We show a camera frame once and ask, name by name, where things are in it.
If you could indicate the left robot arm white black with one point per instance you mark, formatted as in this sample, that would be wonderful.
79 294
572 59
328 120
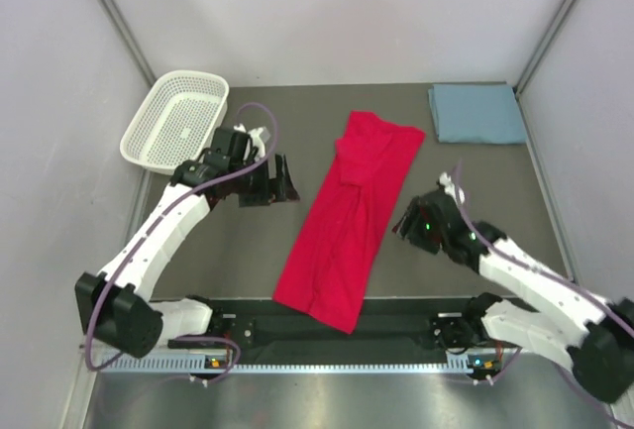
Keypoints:
115 305

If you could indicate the aluminium corner post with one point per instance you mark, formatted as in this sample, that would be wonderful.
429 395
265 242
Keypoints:
562 14
128 39

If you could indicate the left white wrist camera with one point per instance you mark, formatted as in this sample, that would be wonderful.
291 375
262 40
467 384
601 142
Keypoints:
260 136

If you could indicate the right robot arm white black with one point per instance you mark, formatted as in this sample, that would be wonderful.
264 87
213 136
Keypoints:
602 364

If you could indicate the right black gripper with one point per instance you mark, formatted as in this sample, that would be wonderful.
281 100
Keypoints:
407 228

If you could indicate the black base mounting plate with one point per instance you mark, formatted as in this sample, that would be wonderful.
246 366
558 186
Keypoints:
389 330

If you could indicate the red t shirt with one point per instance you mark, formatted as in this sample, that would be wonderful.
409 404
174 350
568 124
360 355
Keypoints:
328 268

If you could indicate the folded blue t shirt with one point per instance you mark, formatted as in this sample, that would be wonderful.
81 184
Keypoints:
476 114

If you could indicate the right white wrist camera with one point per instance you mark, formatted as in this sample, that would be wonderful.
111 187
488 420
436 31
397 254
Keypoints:
446 183

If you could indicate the left aluminium corner post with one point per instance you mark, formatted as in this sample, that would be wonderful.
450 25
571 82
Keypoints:
128 39

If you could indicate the right aluminium corner post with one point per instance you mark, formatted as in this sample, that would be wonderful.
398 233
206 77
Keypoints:
562 14

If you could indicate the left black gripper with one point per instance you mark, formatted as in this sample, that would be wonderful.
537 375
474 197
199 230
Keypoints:
275 189

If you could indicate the white perforated plastic basket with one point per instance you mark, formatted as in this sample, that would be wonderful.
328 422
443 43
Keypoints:
176 120

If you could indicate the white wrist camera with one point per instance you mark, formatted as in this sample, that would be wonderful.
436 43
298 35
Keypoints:
446 183
260 136

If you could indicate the aluminium frame rail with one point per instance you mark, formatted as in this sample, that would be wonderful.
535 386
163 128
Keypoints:
89 345

